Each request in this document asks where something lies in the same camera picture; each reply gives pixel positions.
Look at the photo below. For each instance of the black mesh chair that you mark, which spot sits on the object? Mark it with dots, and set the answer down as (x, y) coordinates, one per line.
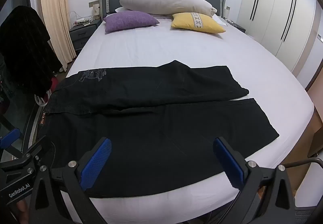
(306, 214)

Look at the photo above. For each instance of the white wardrobe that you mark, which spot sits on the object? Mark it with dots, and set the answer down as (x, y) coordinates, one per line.
(272, 12)

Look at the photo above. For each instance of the purple cushion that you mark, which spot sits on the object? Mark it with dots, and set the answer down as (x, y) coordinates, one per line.
(128, 21)

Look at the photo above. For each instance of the grey nightstand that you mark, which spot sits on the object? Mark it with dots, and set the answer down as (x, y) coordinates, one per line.
(238, 27)
(80, 35)

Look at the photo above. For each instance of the white flat pillow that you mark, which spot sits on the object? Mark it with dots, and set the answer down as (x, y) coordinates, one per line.
(220, 20)

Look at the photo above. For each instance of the white items on nightstand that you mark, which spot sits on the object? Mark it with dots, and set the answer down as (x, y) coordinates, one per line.
(83, 21)

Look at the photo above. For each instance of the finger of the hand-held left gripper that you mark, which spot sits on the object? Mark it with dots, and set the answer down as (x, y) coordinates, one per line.
(10, 136)
(25, 159)

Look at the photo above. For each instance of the black pants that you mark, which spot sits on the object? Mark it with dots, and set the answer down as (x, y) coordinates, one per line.
(151, 125)

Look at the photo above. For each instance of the bed with white sheet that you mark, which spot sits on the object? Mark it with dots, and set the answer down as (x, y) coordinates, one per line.
(164, 45)

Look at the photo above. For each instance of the cream curtain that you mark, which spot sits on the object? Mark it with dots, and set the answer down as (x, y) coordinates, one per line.
(55, 12)

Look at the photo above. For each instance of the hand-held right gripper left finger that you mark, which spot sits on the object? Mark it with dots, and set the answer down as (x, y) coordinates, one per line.
(97, 161)

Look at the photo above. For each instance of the yellow cushion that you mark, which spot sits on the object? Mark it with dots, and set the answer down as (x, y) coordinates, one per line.
(183, 22)

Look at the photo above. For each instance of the dark hanging garment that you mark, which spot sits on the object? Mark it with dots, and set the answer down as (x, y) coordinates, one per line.
(22, 50)

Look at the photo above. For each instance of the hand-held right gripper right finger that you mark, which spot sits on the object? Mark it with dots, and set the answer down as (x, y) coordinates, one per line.
(228, 163)

